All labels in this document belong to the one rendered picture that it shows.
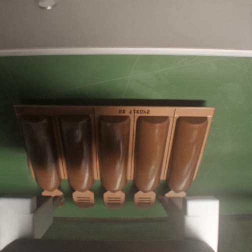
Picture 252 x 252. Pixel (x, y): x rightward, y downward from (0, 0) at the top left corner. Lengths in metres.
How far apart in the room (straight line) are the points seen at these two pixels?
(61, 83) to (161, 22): 0.06
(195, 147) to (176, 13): 0.07
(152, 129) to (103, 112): 0.03
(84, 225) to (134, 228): 0.04
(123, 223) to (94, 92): 0.13
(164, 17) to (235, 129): 0.08
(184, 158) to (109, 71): 0.07
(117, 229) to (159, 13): 0.17
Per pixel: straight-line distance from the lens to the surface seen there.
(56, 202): 0.16
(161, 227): 0.27
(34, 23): 0.18
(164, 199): 0.16
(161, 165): 0.20
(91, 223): 0.28
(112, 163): 0.19
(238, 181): 0.25
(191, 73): 0.17
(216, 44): 0.16
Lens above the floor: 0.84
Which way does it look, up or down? 47 degrees down
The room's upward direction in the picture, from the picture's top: 178 degrees counter-clockwise
